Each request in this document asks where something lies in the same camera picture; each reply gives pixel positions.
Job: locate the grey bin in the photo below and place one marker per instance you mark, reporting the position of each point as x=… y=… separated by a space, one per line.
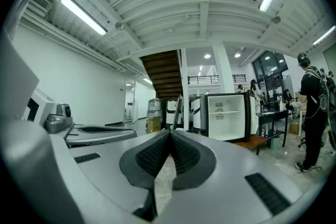
x=274 y=143

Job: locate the black mezzanine railing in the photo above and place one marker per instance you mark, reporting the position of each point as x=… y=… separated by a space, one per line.
x=202 y=79

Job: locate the grey water dispenser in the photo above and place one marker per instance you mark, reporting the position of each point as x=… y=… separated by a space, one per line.
x=154 y=108

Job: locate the black framed glass partition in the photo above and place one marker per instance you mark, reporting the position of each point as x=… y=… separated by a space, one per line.
x=267 y=70

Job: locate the wooden platform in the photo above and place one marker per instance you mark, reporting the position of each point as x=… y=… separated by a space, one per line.
x=252 y=142

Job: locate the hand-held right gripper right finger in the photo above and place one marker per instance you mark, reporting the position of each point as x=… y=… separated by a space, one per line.
x=223 y=178

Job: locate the white appliance cabinet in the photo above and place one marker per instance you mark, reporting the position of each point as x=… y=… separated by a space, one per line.
x=170 y=112
x=195 y=112

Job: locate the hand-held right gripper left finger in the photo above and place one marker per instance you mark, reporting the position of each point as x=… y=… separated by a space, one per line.
x=105 y=165

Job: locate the brown wooden staircase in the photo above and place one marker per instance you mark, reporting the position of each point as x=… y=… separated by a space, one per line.
x=164 y=73

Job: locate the round ceiling downlight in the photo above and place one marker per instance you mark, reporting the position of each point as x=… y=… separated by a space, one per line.
x=207 y=55
x=237 y=54

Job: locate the white door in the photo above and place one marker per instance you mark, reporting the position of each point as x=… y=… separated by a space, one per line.
x=135 y=102

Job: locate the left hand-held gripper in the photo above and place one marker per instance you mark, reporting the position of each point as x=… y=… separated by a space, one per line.
x=50 y=112

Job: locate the ceiling air vent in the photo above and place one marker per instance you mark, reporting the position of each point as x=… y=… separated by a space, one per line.
x=39 y=2

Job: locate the round ceiling sensor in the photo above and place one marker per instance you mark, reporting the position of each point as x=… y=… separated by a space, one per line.
x=276 y=19
x=119 y=25

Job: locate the black table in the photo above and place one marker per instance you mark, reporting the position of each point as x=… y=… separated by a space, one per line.
x=273 y=114

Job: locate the cardboard box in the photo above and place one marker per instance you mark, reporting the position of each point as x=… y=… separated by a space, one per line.
x=295 y=128
x=153 y=125

